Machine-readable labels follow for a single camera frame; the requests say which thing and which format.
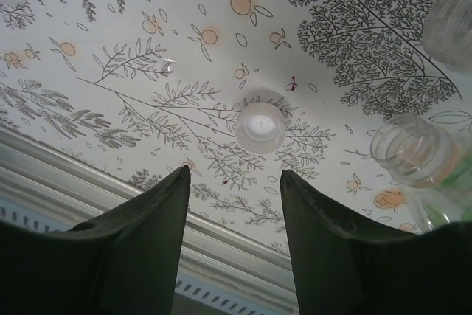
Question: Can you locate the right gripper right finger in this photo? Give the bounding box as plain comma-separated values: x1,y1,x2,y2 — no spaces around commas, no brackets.
280,169,472,315

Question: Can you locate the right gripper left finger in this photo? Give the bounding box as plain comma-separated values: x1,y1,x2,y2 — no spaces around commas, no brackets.
0,165,191,315

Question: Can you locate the translucent clear bottle cap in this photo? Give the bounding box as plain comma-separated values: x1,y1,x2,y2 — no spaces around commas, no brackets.
235,88,288,156

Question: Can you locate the floral printed table mat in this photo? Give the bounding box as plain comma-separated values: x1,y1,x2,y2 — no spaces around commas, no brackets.
0,0,472,257

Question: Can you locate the white green packet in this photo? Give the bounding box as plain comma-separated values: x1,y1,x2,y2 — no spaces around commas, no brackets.
421,0,472,71

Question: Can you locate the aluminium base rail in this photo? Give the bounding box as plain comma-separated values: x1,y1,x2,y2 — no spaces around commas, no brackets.
0,126,299,308

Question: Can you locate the slotted white cable duct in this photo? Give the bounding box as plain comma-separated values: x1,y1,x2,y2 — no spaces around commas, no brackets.
0,198,299,315

